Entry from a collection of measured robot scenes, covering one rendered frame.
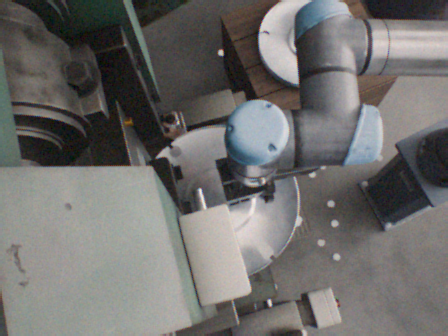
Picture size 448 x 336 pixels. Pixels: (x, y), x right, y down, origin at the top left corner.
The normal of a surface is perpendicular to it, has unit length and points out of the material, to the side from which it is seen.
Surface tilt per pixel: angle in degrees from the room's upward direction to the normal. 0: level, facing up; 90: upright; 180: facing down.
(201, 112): 0
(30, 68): 51
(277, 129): 0
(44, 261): 45
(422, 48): 26
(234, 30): 0
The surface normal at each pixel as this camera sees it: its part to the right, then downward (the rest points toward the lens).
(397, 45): 0.12, 0.17
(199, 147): 0.00, -0.26
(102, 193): 0.66, -0.37
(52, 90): 0.83, -0.36
